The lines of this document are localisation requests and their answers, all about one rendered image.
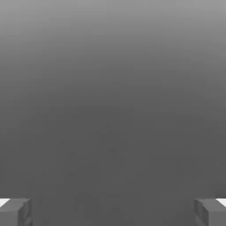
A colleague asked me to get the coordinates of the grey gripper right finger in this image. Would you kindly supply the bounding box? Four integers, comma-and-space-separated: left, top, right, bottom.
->
193, 197, 226, 226

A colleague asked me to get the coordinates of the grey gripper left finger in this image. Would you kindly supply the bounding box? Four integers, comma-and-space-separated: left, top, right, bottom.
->
0, 197, 33, 226

